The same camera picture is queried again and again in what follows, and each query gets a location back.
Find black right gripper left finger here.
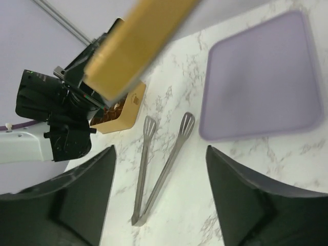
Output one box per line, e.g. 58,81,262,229
1,146,116,245

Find gold chocolate box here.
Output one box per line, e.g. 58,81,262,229
90,82,146,134

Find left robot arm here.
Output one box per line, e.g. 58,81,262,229
1,32,120,163

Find left aluminium corner post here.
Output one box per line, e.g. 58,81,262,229
32,0,92,46

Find steel tray lid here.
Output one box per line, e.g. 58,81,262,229
84,0,200,103

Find lilac plastic tray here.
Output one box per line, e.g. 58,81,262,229
199,10,324,141

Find steel slotted tongs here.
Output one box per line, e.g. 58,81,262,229
131,112,195,227

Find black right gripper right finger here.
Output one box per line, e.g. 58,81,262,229
206,146,327,245

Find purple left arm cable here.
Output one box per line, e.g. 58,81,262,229
0,120,39,131

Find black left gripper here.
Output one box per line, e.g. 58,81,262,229
14,17,125,124

